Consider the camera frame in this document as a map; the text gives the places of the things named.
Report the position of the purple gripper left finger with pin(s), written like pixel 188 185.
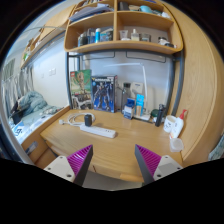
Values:
pixel 79 162

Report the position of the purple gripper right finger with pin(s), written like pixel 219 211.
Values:
pixel 148 162

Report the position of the black charger plug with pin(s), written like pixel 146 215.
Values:
pixel 88 120

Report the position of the clear plastic cup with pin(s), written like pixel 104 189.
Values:
pixel 176 145

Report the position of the white power strip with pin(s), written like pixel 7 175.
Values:
pixel 98 131

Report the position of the white mug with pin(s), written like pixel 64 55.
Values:
pixel 168 123

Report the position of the wooden desk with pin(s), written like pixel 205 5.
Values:
pixel 111 157

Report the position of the white desk lamp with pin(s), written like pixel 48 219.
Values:
pixel 139 89

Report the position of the black cylindrical bottle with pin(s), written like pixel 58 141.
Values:
pixel 160 115

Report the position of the white pump lotion bottle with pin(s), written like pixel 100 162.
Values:
pixel 178 125

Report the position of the blue white small box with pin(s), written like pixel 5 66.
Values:
pixel 129 107

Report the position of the light blue tall box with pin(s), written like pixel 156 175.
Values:
pixel 139 105

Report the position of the bed with teal bedding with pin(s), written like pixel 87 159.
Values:
pixel 28 113

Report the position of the blue robot model box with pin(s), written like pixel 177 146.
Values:
pixel 104 92

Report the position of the grey water bottle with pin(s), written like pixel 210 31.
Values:
pixel 125 94

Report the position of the green Groot model box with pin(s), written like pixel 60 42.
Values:
pixel 80 89

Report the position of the blue spray can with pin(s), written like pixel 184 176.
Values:
pixel 97 35

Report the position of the wooden wall shelf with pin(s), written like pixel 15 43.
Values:
pixel 165 34

